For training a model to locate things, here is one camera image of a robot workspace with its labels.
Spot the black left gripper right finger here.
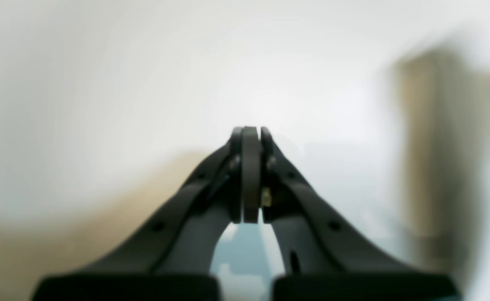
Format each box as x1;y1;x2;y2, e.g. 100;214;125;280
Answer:
244;127;462;301

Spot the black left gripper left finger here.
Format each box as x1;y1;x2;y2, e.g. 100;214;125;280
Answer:
32;127;244;301

